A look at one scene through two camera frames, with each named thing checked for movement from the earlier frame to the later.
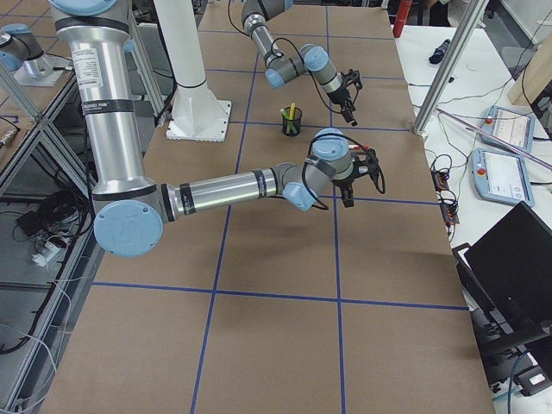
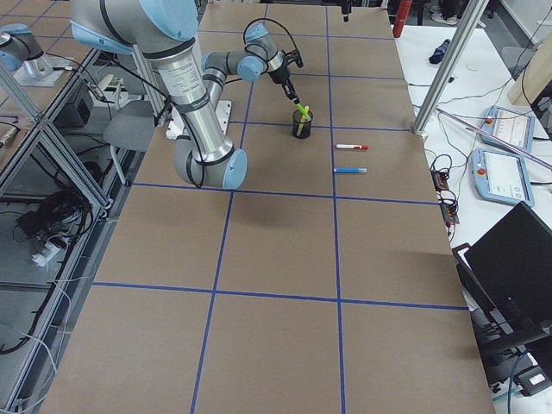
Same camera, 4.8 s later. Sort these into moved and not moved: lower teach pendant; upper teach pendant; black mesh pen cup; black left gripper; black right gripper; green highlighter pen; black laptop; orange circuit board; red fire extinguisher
Moved: black mesh pen cup; black right gripper; green highlighter pen; black left gripper
Not moved: upper teach pendant; lower teach pendant; orange circuit board; red fire extinguisher; black laptop
